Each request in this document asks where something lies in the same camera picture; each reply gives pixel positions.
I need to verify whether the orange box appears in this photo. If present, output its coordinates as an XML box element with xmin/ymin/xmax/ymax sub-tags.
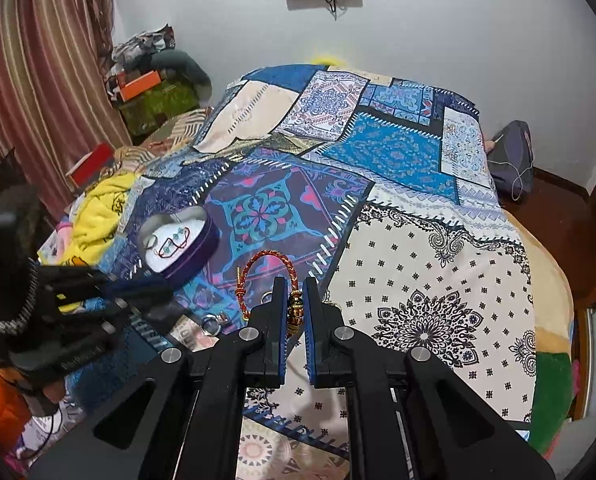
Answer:
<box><xmin>119</xmin><ymin>70</ymin><xmax>161</xmax><ymax>102</ymax></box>

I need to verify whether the beige and green fleece blanket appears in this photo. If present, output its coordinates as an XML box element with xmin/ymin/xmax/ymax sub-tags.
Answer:
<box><xmin>508</xmin><ymin>210</ymin><xmax>580</xmax><ymax>457</ymax></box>

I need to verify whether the red and gold braided bracelet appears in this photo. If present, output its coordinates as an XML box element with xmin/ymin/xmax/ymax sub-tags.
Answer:
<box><xmin>234</xmin><ymin>250</ymin><xmax>325</xmax><ymax>337</ymax></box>

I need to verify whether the dark grey cushion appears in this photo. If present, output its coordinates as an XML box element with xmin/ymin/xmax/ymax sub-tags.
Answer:
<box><xmin>150</xmin><ymin>49</ymin><xmax>213</xmax><ymax>102</ymax></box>

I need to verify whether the blue patchwork printed blanket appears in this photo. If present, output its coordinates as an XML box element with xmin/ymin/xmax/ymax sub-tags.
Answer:
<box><xmin>37</xmin><ymin>62</ymin><xmax>537</xmax><ymax>480</ymax></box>

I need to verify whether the grey braided wrist strap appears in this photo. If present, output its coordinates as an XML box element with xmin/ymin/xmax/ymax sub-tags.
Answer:
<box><xmin>0</xmin><ymin>257</ymin><xmax>45</xmax><ymax>333</ymax></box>

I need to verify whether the yellow cloth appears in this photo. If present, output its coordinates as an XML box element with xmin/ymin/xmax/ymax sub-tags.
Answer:
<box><xmin>58</xmin><ymin>172</ymin><xmax>139</xmax><ymax>313</ymax></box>

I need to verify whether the grey backpack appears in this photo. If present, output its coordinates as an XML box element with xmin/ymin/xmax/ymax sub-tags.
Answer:
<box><xmin>486</xmin><ymin>120</ymin><xmax>535</xmax><ymax>197</ymax></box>

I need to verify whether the white cable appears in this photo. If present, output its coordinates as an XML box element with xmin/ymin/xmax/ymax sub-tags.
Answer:
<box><xmin>492</xmin><ymin>130</ymin><xmax>534</xmax><ymax>200</ymax></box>

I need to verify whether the striped brown curtain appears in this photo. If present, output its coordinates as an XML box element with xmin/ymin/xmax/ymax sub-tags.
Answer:
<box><xmin>0</xmin><ymin>0</ymin><xmax>134</xmax><ymax>221</ymax></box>

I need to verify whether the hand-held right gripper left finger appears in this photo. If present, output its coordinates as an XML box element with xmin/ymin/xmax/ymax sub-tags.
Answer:
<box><xmin>28</xmin><ymin>276</ymin><xmax>289</xmax><ymax>480</ymax></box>

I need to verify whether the red box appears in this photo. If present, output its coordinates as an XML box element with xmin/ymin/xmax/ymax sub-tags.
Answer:
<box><xmin>66</xmin><ymin>143</ymin><xmax>115</xmax><ymax>187</ymax></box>

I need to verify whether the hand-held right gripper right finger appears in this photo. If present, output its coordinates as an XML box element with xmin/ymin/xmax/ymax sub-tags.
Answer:
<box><xmin>303</xmin><ymin>276</ymin><xmax>569</xmax><ymax>480</ymax></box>

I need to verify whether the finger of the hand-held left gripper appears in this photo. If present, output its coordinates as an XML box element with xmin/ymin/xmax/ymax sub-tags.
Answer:
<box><xmin>43</xmin><ymin>265</ymin><xmax>175</xmax><ymax>311</ymax></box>
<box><xmin>53</xmin><ymin>300</ymin><xmax>191</xmax><ymax>357</ymax></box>

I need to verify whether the purple heart-shaped jewelry box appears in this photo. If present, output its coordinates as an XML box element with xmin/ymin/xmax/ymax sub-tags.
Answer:
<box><xmin>136</xmin><ymin>205</ymin><xmax>221</xmax><ymax>289</ymax></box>

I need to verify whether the green patterned bag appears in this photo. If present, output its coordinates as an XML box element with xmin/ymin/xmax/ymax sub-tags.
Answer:
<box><xmin>119</xmin><ymin>79</ymin><xmax>201</xmax><ymax>135</ymax></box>

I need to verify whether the beaded necklace with red cord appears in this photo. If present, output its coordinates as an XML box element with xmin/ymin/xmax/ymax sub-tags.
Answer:
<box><xmin>149</xmin><ymin>226</ymin><xmax>193</xmax><ymax>262</ymax></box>

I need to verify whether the small metal ring clasp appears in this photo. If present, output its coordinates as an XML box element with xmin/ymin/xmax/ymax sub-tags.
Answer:
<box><xmin>201</xmin><ymin>311</ymin><xmax>229</xmax><ymax>337</ymax></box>

